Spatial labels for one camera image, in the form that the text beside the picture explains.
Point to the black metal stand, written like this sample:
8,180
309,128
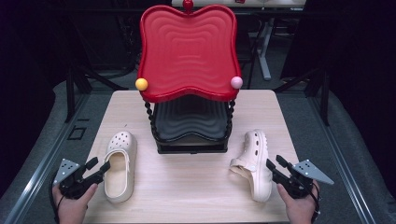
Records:
77,84
317,87

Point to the white desk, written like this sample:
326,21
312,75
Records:
264,46

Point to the person's right hand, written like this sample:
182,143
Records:
299,210

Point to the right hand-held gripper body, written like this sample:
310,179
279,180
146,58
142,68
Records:
299,183

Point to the cream clog shoe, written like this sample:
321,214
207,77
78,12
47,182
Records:
257,149
120,185

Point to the grey metal floor rail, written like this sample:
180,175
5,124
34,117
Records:
43,161
342,168

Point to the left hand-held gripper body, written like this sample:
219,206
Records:
73,185

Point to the person's left hand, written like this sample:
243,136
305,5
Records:
73,208

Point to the red and black shoe rack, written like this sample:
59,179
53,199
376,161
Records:
186,56

